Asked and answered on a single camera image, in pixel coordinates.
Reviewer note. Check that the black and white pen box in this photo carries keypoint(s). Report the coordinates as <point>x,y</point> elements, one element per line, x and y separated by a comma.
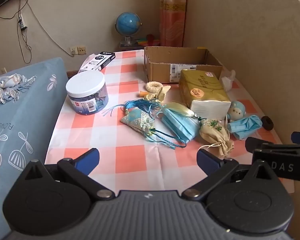
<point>97,61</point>

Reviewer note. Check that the blue desk globe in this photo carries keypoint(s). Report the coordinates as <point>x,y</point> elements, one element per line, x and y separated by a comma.
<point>127,23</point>

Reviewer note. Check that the pink patterned curtain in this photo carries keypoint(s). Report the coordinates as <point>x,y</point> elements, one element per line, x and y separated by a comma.
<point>172,12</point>

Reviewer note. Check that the gold tissue pack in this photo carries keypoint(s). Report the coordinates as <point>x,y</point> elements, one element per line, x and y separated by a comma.
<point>202,90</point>

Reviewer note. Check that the brown cardboard box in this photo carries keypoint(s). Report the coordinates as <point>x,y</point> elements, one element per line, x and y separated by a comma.
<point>160,67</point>

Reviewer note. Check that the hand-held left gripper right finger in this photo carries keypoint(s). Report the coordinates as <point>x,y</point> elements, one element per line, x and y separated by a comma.
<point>207,160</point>

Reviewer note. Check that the clear jar with white lid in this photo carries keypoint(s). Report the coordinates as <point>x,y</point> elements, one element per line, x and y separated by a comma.
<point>86,90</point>

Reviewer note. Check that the blue face mask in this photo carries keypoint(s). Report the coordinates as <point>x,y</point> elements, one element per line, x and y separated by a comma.
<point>180,127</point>
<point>245,127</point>

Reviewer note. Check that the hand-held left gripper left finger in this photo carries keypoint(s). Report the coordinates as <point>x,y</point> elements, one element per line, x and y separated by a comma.
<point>88,158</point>

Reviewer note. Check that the cream scrunchie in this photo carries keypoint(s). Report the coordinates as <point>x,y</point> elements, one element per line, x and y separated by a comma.
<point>152,87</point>

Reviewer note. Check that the floral sachet with blue tassels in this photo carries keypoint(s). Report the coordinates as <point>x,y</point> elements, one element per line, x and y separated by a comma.
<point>137,120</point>

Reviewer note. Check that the crumpled white tissue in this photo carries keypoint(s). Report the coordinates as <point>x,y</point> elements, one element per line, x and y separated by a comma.
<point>227,80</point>

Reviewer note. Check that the red and green toy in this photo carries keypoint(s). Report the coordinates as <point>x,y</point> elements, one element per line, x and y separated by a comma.
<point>153,39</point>

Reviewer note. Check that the beige partition board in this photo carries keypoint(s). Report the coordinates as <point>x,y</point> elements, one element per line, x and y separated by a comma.
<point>252,42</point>

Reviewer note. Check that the blue sheep plush toy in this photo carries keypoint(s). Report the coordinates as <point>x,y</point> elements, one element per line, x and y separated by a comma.
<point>236,110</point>

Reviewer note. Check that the small orange toy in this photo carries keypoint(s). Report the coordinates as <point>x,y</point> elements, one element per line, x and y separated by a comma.
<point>141,94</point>

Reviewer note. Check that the rainbow pop toy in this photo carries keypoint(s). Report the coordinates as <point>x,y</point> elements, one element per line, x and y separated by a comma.
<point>141,42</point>

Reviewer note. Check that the white and blue fringed scarf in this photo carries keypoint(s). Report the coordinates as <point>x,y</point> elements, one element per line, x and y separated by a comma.
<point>5,83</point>

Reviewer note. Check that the dark brown scrunchie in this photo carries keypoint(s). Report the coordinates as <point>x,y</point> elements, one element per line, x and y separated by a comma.
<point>268,123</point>

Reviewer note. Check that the pink checkered tablecloth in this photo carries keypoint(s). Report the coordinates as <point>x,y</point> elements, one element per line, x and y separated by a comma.
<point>130,155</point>

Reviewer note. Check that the white wall outlet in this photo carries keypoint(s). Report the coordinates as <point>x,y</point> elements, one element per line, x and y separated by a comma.
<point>81,50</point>
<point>73,50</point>

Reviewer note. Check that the cream embroidered sachet pouch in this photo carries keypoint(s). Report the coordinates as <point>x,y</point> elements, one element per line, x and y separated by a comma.
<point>215,135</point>

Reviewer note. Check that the small white wall socket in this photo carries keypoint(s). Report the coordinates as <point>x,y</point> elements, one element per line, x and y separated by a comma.
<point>3,70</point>

